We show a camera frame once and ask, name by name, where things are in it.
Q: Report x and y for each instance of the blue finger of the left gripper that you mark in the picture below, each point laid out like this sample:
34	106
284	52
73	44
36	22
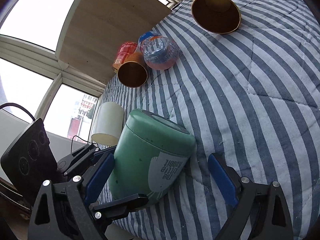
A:
105	214
77	162

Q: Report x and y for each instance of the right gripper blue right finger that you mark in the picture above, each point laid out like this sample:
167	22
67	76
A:
272	217

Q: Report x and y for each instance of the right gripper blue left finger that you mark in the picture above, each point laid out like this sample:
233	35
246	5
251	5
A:
61	210

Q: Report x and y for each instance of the green metal thermos cup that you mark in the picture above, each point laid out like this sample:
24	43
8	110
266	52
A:
150	155

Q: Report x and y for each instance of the white paper cup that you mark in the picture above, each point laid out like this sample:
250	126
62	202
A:
109	124

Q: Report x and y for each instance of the orange paper cup far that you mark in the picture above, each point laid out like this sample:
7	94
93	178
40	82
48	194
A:
133	72

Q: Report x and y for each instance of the orange paper cup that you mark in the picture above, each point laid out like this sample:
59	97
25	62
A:
216	16
133	72

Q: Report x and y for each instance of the orange paper cup near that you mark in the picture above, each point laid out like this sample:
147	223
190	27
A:
216	16

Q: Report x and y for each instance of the striped blue white quilt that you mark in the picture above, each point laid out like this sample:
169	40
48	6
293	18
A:
252	95

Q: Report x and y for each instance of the wooden board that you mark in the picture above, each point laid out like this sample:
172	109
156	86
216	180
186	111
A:
94	30

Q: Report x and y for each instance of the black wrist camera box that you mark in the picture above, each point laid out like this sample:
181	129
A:
29	161

